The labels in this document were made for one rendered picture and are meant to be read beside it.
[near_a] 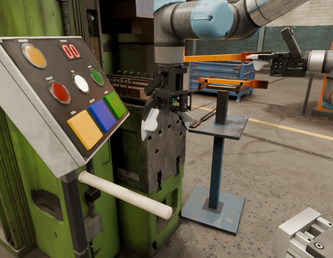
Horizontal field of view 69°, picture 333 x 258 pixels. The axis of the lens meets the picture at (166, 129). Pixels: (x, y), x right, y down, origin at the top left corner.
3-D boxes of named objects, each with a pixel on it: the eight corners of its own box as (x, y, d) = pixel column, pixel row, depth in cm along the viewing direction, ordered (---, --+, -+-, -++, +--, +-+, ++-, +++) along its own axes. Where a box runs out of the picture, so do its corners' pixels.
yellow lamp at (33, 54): (51, 66, 51) (47, 44, 49) (29, 68, 47) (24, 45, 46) (42, 65, 52) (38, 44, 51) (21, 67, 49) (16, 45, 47)
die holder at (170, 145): (185, 163, 149) (187, 91, 132) (148, 195, 119) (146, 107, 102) (117, 142, 176) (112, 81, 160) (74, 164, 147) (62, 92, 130)
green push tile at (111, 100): (126, 111, 76) (113, 90, 74) (119, 119, 69) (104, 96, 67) (122, 113, 77) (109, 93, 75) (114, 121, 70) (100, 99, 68)
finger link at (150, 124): (142, 143, 60) (161, 110, 60) (132, 134, 64) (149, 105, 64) (151, 147, 62) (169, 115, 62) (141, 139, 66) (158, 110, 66)
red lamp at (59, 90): (75, 101, 53) (72, 81, 51) (56, 105, 49) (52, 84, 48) (66, 99, 55) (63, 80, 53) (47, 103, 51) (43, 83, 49)
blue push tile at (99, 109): (116, 121, 67) (101, 98, 65) (107, 132, 60) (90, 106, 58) (111, 124, 68) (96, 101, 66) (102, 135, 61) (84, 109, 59)
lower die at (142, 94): (164, 94, 124) (164, 78, 121) (140, 103, 108) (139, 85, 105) (105, 86, 145) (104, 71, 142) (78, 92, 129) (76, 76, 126)
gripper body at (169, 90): (167, 117, 59) (167, 67, 55) (150, 109, 66) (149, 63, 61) (191, 112, 63) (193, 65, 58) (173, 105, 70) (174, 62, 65)
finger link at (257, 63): (243, 70, 93) (269, 71, 89) (244, 55, 91) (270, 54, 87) (245, 69, 96) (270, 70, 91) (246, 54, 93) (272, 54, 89)
